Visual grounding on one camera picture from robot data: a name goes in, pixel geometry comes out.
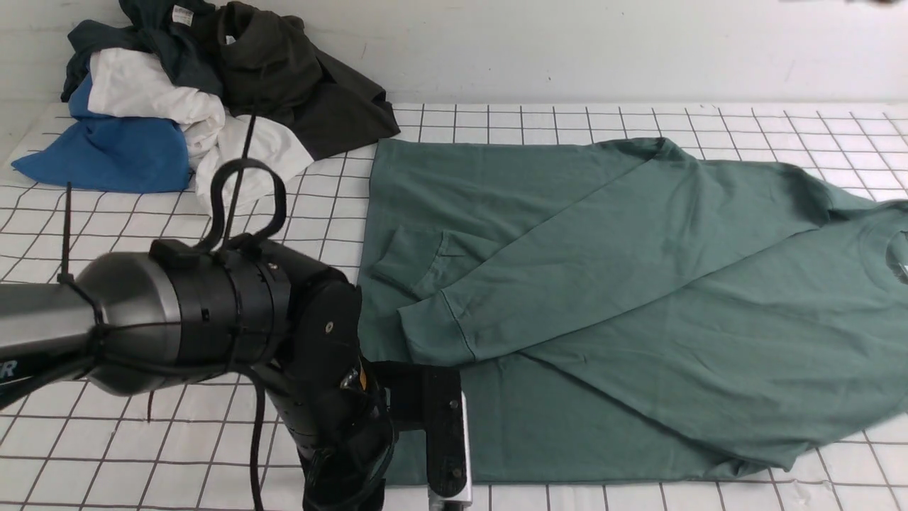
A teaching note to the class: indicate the dark olive shirt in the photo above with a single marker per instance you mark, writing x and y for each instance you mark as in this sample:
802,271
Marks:
268,66

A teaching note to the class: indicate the dark teal shirt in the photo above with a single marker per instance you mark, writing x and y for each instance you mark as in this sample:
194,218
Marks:
161,28

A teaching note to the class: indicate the green long-sleeve shirt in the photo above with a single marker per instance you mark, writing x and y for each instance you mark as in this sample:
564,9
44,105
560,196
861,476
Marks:
624,311

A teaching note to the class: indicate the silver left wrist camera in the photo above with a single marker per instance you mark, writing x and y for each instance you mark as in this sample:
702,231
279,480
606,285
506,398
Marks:
431,399

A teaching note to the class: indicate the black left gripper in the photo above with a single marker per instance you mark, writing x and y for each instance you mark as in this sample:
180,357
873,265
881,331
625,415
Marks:
349,476

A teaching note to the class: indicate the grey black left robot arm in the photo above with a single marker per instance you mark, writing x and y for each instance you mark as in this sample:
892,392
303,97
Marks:
139,322

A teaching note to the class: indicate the blue shirt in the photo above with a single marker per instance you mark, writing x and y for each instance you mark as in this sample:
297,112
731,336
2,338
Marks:
111,154

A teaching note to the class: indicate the white shirt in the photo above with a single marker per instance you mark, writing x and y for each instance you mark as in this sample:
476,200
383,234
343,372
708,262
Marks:
129,83

